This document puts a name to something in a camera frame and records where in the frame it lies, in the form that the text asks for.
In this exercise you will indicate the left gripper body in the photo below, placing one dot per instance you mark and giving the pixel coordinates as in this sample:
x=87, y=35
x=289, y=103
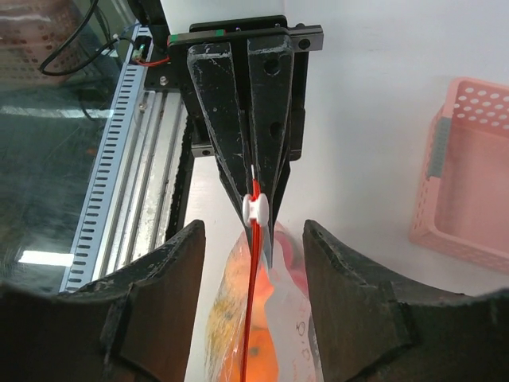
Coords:
x=171, y=73

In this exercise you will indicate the fake orange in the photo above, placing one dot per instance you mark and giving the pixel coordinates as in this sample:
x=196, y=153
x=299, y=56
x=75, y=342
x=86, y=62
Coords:
x=262, y=364

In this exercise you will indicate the aluminium front rail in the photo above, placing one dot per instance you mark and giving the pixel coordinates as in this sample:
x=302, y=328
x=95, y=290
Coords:
x=141, y=203

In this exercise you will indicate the fake red fruit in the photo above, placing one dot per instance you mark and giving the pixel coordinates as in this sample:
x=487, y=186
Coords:
x=294, y=260

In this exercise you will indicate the clear zip top bag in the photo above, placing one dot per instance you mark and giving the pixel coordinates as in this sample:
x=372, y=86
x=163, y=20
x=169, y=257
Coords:
x=288, y=311

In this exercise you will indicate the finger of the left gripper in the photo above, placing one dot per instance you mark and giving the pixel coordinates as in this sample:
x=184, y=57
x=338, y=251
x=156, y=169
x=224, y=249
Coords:
x=270, y=63
x=211, y=68

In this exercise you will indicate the slotted cable duct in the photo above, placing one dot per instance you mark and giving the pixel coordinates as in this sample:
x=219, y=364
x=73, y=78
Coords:
x=102, y=192

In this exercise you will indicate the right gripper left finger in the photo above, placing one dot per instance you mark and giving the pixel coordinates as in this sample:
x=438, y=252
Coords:
x=135, y=324

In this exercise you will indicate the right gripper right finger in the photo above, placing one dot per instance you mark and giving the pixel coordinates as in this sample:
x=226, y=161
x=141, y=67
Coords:
x=373, y=324

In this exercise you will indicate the fake yellow lemon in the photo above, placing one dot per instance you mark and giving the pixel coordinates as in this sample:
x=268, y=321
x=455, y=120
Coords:
x=226, y=317

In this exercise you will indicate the pink plastic basket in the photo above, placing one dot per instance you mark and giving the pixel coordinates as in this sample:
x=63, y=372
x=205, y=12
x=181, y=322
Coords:
x=461, y=207

